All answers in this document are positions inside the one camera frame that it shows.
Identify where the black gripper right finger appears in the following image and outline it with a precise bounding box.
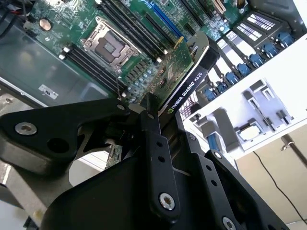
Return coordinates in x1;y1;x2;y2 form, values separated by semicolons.
175;114;290;230

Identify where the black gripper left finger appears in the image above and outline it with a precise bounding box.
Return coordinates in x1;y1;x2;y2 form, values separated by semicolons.
0;92;181;224

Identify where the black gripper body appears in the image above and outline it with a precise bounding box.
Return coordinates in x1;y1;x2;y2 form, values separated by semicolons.
38;153;216;230

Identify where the Nvidia graphics card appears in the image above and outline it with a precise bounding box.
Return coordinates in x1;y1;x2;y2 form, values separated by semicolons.
105;30;220;177

